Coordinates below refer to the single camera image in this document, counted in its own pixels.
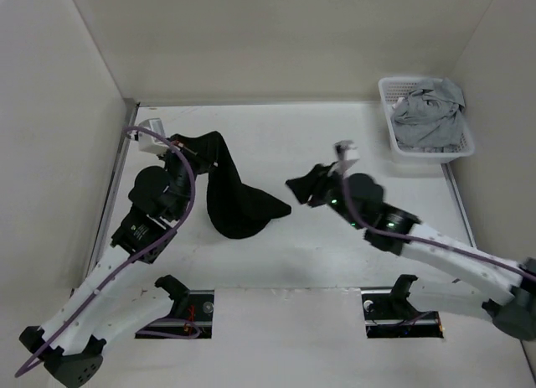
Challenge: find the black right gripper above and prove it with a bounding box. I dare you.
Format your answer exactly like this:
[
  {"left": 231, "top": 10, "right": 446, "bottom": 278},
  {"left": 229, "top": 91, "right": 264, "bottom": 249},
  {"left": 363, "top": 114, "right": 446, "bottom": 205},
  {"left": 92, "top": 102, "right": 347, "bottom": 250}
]
[{"left": 286, "top": 161, "right": 366, "bottom": 230}]

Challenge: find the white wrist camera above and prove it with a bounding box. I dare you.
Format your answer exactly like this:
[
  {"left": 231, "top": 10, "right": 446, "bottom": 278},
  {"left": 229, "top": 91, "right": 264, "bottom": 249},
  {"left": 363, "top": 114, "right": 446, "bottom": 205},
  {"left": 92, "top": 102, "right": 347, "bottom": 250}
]
[
  {"left": 137, "top": 118, "right": 168, "bottom": 155},
  {"left": 334, "top": 140, "right": 360, "bottom": 168}
]

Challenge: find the aluminium frame rail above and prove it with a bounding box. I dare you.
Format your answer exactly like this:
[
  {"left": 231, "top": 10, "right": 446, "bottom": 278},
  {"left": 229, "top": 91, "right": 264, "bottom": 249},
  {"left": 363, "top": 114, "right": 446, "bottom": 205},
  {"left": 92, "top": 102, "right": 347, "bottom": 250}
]
[
  {"left": 84, "top": 98, "right": 139, "bottom": 276},
  {"left": 441, "top": 163, "right": 477, "bottom": 248}
]

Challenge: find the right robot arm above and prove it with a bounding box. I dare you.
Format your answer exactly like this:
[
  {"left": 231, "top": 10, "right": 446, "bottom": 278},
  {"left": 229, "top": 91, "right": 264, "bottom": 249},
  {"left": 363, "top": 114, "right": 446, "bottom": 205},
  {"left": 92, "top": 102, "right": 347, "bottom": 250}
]
[{"left": 286, "top": 164, "right": 535, "bottom": 341}]

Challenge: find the right aluminium frame rail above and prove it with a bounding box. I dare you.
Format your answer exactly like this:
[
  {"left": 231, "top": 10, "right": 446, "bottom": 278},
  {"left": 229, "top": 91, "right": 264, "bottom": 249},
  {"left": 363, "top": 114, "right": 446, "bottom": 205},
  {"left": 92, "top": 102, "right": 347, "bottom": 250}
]
[{"left": 441, "top": 163, "right": 477, "bottom": 248}]

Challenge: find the left aluminium frame rail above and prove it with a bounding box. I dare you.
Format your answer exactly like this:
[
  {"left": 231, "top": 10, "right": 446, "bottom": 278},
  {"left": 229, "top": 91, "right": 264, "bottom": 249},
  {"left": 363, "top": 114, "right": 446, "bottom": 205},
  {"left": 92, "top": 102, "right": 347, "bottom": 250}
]
[{"left": 84, "top": 98, "right": 139, "bottom": 276}]

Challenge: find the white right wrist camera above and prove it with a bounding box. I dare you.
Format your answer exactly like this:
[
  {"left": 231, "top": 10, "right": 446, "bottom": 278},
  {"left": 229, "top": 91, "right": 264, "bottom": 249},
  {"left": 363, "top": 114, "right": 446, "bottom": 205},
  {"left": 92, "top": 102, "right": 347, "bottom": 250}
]
[{"left": 334, "top": 140, "right": 360, "bottom": 168}]

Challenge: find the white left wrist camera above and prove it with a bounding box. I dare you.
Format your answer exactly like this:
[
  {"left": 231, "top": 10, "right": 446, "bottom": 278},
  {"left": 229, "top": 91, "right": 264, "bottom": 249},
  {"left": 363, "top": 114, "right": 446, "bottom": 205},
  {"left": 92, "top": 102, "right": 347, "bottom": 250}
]
[{"left": 137, "top": 118, "right": 168, "bottom": 155}]

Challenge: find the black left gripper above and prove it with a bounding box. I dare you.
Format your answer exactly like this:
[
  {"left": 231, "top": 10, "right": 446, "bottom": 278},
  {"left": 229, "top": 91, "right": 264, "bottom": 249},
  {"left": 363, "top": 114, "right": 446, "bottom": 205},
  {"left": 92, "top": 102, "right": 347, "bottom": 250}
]
[{"left": 157, "top": 131, "right": 219, "bottom": 220}]

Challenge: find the black tank top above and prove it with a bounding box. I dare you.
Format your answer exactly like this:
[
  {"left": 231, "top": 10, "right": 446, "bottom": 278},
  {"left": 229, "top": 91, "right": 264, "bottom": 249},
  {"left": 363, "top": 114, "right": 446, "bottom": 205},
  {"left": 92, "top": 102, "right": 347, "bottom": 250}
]
[{"left": 170, "top": 131, "right": 291, "bottom": 240}]

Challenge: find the grey tank tops pile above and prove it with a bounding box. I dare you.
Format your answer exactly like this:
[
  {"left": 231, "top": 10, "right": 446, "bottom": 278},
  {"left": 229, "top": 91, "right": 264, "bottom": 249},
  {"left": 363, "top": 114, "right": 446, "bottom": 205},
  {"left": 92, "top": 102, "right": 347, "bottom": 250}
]
[{"left": 391, "top": 78, "right": 466, "bottom": 153}]

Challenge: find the white plastic laundry basket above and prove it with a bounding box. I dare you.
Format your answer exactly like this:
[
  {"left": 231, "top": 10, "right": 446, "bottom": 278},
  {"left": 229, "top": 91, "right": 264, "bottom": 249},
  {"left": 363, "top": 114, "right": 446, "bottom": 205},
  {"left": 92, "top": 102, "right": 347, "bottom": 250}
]
[{"left": 378, "top": 76, "right": 475, "bottom": 165}]

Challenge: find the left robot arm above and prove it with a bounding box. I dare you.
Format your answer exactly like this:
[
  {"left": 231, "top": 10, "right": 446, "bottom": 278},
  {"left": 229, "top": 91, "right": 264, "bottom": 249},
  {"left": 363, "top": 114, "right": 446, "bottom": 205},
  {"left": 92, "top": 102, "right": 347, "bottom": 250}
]
[{"left": 17, "top": 127, "right": 220, "bottom": 387}]

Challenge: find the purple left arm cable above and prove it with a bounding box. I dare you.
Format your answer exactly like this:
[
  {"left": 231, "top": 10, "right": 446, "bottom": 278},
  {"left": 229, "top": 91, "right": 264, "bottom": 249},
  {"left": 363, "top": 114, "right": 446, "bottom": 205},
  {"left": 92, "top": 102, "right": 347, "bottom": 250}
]
[{"left": 14, "top": 127, "right": 197, "bottom": 379}]

